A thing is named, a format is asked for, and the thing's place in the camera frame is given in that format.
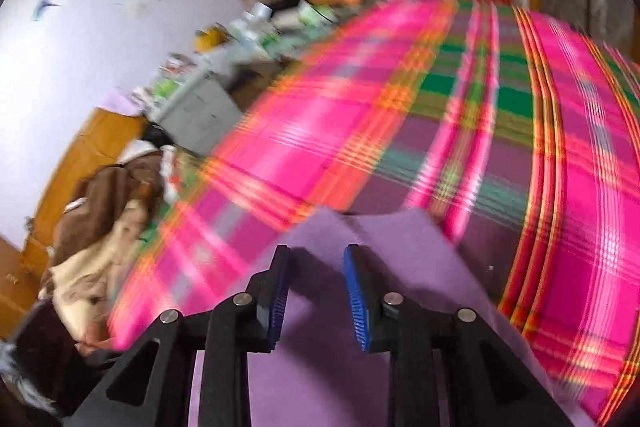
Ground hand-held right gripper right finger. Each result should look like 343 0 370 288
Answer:
342 244 573 427

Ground green tissue box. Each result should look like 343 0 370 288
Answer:
297 2 336 26

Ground brown clothes pile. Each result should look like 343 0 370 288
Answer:
40 147 167 354

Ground lilac towel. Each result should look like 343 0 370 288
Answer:
100 87 147 116

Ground yellow bag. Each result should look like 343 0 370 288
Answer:
194 24 229 54

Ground pink green plaid bed sheet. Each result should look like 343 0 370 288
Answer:
107 0 640 426

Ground white drawer cabinet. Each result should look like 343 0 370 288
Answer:
150 67 247 158

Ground orange wooden headboard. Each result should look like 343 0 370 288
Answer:
0 107 151 339

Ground green white carton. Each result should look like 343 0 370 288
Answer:
245 19 281 54

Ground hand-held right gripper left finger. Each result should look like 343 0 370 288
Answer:
65 244 292 427

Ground purple fleece cloth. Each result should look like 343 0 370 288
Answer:
187 206 596 427

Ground black pouch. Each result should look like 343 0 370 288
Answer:
260 0 306 16

